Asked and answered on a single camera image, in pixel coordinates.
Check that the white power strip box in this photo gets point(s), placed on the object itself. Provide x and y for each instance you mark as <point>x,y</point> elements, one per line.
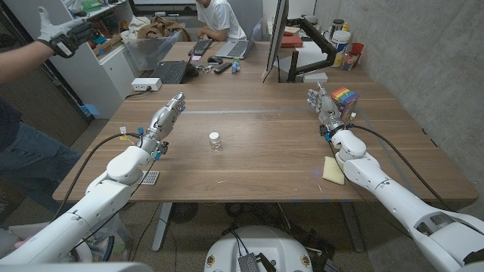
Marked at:
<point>146,84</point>

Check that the clear floor storage bin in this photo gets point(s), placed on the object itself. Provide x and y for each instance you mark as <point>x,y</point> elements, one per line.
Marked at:
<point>117,242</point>

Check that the red flat box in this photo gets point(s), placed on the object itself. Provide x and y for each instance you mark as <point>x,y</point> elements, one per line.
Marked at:
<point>291,41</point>

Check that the brown jacket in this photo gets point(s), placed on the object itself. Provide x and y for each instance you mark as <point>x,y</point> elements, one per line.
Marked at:
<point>162,28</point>

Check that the black finned module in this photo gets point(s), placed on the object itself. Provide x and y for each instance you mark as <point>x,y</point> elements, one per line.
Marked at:
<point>248,263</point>

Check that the blue floor object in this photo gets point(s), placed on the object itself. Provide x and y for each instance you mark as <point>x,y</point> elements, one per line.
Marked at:
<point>90,110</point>

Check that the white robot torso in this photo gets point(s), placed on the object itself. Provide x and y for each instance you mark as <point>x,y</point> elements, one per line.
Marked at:
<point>264,245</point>

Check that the silver laptop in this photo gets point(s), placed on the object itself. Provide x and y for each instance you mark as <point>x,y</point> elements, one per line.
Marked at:
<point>236,49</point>

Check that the black keyboard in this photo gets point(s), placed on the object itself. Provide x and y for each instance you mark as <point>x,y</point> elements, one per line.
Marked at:
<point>200,47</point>

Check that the white flat box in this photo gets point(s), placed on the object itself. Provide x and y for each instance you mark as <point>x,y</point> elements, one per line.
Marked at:
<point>315,77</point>

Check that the operator in blue jeans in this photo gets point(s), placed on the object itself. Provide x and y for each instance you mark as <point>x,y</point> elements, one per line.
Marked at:
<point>30,162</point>

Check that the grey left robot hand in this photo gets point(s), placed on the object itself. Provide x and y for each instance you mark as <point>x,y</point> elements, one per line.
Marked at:
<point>162,121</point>

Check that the white cabinet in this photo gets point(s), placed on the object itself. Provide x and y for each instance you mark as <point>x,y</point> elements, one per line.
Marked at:
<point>98,79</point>

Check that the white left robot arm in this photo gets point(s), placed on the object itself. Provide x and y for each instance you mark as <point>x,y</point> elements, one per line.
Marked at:
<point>113,189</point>

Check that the small blue figurine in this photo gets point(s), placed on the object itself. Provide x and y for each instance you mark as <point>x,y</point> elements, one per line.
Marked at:
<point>235,67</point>

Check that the black floor fan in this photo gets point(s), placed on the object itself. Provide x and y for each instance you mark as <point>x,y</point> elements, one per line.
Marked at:
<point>184,212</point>

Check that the white plastic tub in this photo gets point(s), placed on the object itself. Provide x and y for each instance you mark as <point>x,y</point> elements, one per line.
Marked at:
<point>341,39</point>

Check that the pink sticky note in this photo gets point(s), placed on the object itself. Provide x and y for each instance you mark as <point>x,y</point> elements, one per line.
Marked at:
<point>196,57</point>

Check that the black remote control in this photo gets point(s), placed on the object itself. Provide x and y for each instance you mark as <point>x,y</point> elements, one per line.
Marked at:
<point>222,68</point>

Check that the grey table leg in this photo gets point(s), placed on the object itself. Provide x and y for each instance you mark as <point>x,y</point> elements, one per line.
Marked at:
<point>162,226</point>
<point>351,226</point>

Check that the clear bottle white cap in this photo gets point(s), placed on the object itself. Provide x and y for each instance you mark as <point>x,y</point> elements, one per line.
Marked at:
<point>215,143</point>

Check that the white cloth bag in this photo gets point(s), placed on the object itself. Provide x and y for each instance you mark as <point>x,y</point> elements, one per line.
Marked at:
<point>130,28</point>

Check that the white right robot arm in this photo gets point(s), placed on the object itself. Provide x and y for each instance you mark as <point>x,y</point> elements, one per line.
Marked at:
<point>378,185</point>

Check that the yellow bottle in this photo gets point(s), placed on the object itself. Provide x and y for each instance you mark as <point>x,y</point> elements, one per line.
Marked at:
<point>345,26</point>

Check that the large clear plastic bin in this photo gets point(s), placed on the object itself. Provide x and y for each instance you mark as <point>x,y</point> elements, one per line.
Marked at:
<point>151,51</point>

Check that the seated person white shirt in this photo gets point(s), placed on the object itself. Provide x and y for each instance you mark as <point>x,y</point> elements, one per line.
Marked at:
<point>221,17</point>

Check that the grey black teleoperation glove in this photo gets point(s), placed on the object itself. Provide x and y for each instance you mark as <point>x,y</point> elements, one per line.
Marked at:
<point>68,38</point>

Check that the black computer mouse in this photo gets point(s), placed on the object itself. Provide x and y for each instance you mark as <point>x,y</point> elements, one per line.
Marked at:
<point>215,59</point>

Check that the cardboard box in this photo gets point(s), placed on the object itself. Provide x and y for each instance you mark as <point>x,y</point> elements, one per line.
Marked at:
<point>107,45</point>

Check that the grey pocket calculator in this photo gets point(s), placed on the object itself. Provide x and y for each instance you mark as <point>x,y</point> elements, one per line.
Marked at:
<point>150,177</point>

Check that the computer monitor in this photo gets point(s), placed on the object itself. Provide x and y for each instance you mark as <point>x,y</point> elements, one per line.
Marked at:
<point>278,34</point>

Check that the black laptop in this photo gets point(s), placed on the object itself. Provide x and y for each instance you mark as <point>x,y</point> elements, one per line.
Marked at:
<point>172,72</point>

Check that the bare operator forearm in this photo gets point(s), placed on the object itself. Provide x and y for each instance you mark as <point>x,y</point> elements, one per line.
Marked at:
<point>22,60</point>

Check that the rainbow striped box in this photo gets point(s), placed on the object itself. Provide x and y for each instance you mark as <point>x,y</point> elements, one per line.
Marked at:
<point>349,100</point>

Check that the black lid jar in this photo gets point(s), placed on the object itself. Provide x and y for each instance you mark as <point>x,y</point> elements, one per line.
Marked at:
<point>336,26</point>

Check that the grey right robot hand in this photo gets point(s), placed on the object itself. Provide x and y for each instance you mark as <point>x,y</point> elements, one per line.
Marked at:
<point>329,111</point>

